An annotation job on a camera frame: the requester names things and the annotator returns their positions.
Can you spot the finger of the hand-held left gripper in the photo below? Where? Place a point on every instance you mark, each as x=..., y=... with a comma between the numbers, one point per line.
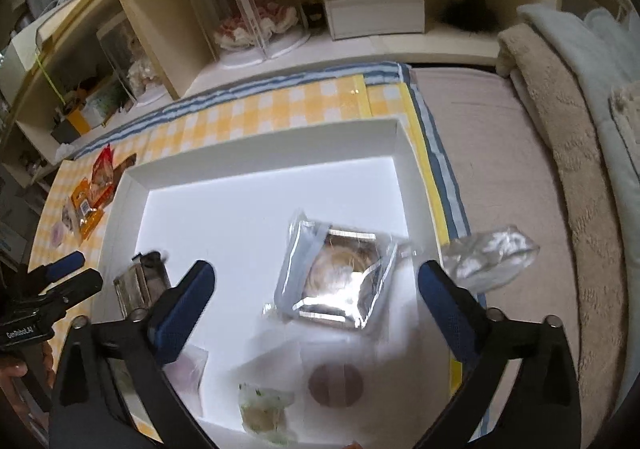
x=75, y=286
x=64, y=266

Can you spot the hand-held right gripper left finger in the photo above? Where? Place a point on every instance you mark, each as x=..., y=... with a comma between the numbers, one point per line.
x=185, y=309

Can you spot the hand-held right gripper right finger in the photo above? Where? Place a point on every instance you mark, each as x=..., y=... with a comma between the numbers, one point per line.
x=450, y=309

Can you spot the dark foil cake packet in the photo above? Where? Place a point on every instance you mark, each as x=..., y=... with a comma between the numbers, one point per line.
x=140, y=286

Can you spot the orange windowed snack packet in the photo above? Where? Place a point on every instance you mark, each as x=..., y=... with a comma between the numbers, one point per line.
x=90, y=204

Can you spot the white shallow tray box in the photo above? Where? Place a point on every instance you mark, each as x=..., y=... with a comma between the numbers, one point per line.
x=225, y=209

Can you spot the red snack packet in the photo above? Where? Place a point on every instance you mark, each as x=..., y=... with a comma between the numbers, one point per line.
x=104, y=164

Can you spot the grey mooncake packet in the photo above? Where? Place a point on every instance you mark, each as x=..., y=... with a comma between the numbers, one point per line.
x=340, y=279

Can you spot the green pastry clear packet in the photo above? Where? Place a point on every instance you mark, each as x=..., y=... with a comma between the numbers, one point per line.
x=262, y=411

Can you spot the person's left hand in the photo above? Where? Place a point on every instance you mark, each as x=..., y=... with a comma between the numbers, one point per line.
x=14, y=371

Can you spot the clear crumpled plastic bag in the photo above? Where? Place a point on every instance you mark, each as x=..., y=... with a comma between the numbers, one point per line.
x=492, y=259

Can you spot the yellow and dark box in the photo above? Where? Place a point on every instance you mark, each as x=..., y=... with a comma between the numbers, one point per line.
x=75, y=124

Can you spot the taupe bed sheet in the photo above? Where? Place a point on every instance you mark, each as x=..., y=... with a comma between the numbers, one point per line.
x=500, y=154

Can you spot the tissue box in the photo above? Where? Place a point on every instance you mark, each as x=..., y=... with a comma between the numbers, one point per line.
x=100, y=104

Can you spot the beige fleece blanket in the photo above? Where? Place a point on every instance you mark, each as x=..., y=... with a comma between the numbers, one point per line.
x=565, y=154

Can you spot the green ribbon bookmark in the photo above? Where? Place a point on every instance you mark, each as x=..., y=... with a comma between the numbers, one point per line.
x=47, y=74

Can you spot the yellow checkered tablecloth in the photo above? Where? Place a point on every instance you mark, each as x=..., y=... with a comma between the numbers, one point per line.
x=225, y=116

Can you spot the cream dress doll display case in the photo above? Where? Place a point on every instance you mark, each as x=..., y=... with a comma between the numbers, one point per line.
x=130, y=61

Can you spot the light grey blanket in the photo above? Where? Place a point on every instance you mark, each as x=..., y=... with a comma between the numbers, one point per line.
x=575, y=44

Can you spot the black fluffy item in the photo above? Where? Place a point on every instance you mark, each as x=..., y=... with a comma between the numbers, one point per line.
x=467, y=15

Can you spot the small white box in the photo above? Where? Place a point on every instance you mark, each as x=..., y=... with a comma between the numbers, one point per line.
x=375, y=16

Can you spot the red dress doll display case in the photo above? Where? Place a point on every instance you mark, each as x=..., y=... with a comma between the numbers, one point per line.
x=250, y=4

